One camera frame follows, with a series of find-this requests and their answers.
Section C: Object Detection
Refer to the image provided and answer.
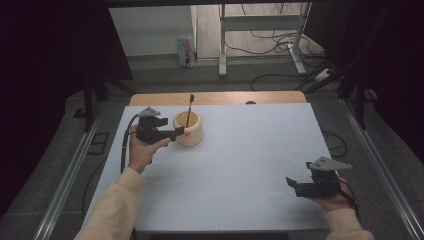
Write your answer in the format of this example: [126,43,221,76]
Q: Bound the tangled black floor cables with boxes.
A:
[223,3,323,59]

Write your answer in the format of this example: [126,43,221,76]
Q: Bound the black thin brush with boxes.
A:
[185,93,196,130]

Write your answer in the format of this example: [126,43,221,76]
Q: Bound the black metal stand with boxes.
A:
[295,3,398,131]
[81,74,138,133]

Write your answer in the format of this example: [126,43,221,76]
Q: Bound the aluminium rail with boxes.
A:
[32,102,105,240]
[339,97,424,240]

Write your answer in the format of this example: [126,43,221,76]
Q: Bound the white table sheet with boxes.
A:
[80,102,335,233]

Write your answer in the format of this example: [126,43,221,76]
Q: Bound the black looped cable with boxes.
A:
[320,128,349,159]

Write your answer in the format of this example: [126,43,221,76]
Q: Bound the cream ribbed cup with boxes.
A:
[173,110,204,148]

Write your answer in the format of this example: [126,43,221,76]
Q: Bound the black floor cable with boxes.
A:
[250,72,306,92]

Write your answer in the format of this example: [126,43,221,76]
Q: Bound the right hand-held gripper cable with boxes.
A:
[338,178,362,219]

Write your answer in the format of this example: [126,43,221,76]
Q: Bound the person's left hand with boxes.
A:
[127,124,172,175]

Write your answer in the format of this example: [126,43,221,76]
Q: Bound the wooden table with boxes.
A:
[128,90,308,108]

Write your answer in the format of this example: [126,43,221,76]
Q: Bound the white cabinet panel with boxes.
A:
[108,5,198,58]

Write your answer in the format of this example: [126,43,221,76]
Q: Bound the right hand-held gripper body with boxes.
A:
[305,156,353,200]

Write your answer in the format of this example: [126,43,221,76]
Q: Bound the white metal desk frame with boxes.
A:
[218,2,313,78]

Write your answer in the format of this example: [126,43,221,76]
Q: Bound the person's right hand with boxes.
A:
[308,181,357,213]

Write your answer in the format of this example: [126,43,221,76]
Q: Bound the white power strip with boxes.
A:
[313,67,333,83]

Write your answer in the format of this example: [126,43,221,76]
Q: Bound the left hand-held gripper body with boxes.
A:
[134,106,170,145]

